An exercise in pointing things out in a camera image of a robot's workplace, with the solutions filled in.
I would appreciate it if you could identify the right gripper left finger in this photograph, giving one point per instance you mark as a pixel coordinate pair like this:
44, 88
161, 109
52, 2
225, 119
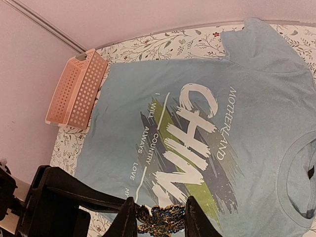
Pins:
125, 224

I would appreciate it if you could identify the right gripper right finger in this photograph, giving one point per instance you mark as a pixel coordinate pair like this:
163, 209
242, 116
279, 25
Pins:
197, 223

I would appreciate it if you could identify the silver brooch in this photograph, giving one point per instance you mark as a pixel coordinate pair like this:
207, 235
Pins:
159, 221

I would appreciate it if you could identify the light blue printed t-shirt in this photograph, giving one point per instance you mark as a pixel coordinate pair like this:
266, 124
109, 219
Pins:
209, 123

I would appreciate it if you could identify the black open jewelry box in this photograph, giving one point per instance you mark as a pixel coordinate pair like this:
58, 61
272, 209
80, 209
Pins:
58, 205

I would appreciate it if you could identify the pink plastic basket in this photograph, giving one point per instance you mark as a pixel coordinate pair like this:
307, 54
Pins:
77, 88

